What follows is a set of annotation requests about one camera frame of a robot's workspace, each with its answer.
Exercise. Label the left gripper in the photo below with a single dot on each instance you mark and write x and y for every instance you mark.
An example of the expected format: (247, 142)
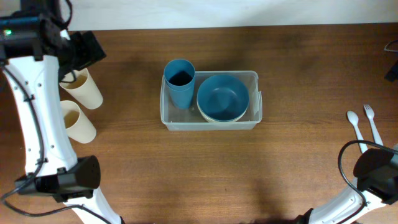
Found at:
(91, 56)

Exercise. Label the cream cup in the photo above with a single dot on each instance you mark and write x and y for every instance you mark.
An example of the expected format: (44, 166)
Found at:
(84, 89)
(78, 126)

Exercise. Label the blue cup back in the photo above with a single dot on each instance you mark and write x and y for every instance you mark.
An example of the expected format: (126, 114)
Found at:
(182, 99)

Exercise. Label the blue cup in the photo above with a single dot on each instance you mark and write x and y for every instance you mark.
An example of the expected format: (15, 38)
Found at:
(182, 99)
(179, 74)

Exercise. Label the clear plastic container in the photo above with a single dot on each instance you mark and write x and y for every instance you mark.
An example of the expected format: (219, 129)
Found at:
(191, 119)

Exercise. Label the blue bowl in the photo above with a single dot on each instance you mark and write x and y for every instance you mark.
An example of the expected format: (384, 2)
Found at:
(223, 97)

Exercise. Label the blue cup front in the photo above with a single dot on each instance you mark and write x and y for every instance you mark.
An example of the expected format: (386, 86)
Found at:
(179, 74)

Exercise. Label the cream bowl front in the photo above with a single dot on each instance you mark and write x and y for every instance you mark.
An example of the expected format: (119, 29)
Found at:
(211, 120)

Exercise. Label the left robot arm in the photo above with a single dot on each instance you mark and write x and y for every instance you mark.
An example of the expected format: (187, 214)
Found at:
(37, 52)

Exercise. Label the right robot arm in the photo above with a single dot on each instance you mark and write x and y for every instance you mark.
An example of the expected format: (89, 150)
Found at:
(353, 98)

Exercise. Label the white plastic fork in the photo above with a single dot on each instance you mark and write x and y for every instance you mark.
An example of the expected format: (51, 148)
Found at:
(370, 115)

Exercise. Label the white plastic spoon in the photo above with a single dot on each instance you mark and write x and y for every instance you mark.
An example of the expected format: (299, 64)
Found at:
(354, 120)

